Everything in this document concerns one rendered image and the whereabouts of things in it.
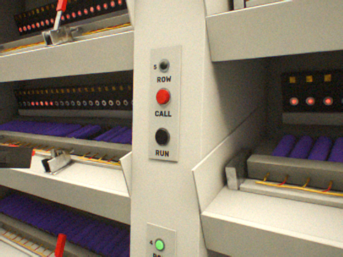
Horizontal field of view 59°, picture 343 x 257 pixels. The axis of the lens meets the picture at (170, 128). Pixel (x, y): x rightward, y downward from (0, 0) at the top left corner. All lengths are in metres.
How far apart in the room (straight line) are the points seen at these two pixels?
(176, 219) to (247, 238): 0.08
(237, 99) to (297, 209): 0.15
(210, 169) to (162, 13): 0.17
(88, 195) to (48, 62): 0.21
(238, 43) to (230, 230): 0.18
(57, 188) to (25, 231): 0.24
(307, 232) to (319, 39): 0.16
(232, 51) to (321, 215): 0.17
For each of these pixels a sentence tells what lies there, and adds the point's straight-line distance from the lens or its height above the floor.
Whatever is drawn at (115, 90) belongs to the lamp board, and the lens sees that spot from 0.60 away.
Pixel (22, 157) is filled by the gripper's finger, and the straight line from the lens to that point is 0.47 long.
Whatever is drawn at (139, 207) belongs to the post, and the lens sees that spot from 0.37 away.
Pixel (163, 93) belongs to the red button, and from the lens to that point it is 0.32.
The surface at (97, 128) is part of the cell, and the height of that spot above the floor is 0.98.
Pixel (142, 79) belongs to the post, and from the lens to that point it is 0.35.
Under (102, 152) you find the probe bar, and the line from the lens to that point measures 0.49.
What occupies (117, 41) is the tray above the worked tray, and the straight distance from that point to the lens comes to 0.39.
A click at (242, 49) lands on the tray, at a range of 0.31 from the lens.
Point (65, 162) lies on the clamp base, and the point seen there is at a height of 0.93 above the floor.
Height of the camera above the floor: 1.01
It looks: 2 degrees down
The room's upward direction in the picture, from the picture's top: 1 degrees clockwise
